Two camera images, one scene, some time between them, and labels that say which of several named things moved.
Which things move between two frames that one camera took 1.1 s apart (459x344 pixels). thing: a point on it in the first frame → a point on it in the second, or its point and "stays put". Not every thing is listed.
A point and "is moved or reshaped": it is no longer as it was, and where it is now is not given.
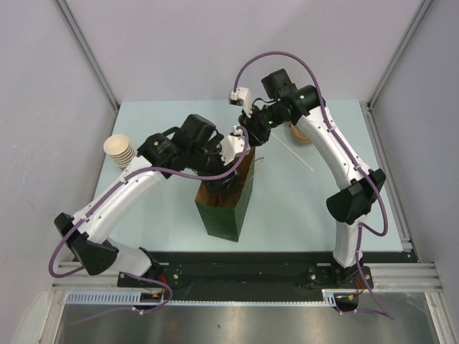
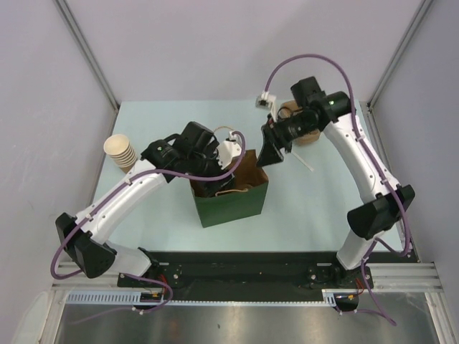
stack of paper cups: x=119 y=148 stays put
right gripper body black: x=261 y=122 → x=285 y=130
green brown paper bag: x=224 y=212 is moved or reshaped
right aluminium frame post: x=367 y=107 stays put
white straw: x=299 y=158 stays put
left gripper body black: x=209 y=168 stays put
